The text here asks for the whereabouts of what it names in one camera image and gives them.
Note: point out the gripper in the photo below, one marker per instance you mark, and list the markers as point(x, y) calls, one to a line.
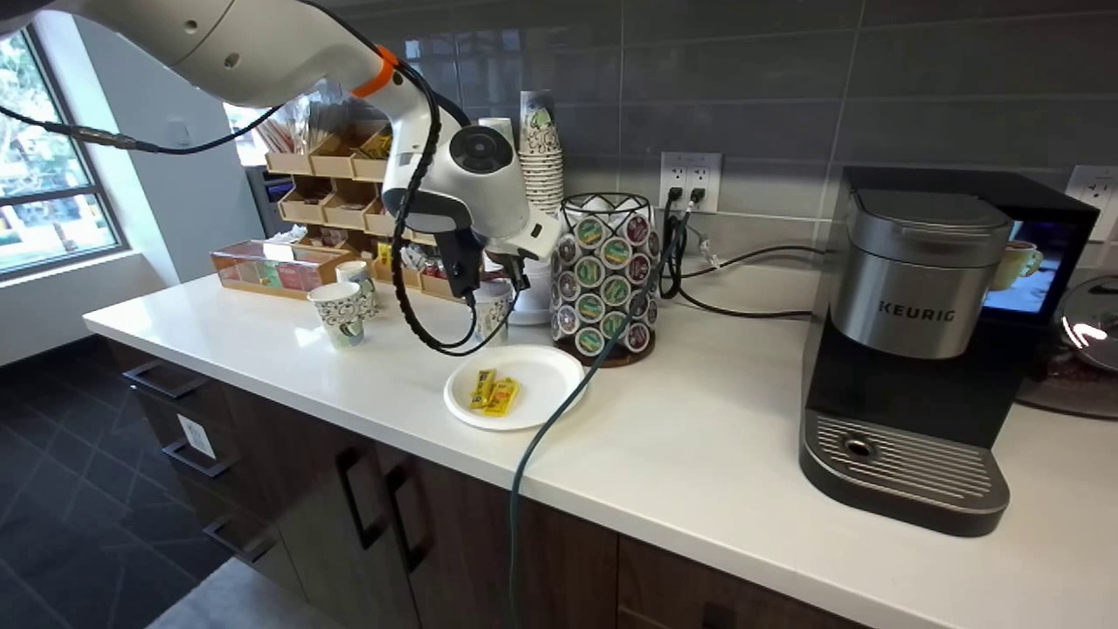
point(460, 258)

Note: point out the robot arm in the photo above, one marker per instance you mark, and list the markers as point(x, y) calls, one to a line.
point(262, 44)

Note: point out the patterned paper coffee cup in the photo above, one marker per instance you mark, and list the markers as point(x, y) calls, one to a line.
point(358, 273)
point(492, 314)
point(339, 310)

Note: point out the yellow sachet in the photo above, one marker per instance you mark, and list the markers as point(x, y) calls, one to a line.
point(502, 397)
point(482, 389)

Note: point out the black and silver coffee maker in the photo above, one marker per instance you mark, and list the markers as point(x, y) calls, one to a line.
point(917, 332)

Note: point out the stack of white lids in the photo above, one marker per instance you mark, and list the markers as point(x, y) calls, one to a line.
point(531, 301)

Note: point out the row of packets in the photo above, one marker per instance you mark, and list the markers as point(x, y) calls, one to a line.
point(419, 266)

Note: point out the white paper plate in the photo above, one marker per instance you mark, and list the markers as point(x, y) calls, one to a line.
point(546, 376)

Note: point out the stack of patterned paper cups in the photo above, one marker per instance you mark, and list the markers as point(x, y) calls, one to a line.
point(541, 148)

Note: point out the heap of yellow sachets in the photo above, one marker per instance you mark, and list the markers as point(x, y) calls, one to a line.
point(377, 146)

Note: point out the wooden condiment organizer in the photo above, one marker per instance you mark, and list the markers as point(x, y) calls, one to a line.
point(336, 162)

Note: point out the wooden tea box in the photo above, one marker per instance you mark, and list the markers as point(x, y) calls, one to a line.
point(271, 266)

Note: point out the bundle of stir sticks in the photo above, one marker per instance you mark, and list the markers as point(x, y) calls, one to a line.
point(278, 135)

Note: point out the cabinet door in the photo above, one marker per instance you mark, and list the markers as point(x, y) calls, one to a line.
point(297, 489)
point(681, 590)
point(541, 568)

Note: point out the drawer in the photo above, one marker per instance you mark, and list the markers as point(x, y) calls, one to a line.
point(175, 476)
point(144, 354)
point(244, 559)

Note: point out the window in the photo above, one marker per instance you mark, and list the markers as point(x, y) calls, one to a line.
point(44, 175)

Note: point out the white wall socket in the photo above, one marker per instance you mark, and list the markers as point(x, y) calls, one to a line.
point(1096, 192)
point(690, 175)

